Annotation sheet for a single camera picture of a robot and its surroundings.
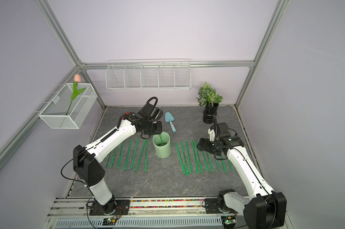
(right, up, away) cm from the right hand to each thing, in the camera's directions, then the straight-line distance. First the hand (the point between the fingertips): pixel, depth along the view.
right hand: (204, 146), depth 80 cm
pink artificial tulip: (-74, +31, 0) cm, 80 cm away
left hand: (-25, +9, +1) cm, 26 cm away
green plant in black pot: (+4, +29, +9) cm, 31 cm away
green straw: (-13, -10, +11) cm, 20 cm away
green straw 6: (+2, -11, +9) cm, 14 cm away
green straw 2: (-11, -11, +11) cm, 19 cm away
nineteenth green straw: (-25, +3, +8) cm, 26 cm away
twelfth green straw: (-35, -8, +12) cm, 38 cm away
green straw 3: (-8, -9, +11) cm, 16 cm away
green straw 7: (+5, -11, +9) cm, 15 cm away
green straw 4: (-4, -9, +11) cm, 15 cm away
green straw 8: (+14, -14, +6) cm, 21 cm away
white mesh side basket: (-80, +19, -1) cm, 82 cm away
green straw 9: (+5, -1, -28) cm, 29 cm away
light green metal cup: (-25, 0, +9) cm, 26 cm away
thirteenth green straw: (-39, -8, +13) cm, 42 cm away
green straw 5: (-2, -9, +11) cm, 14 cm away
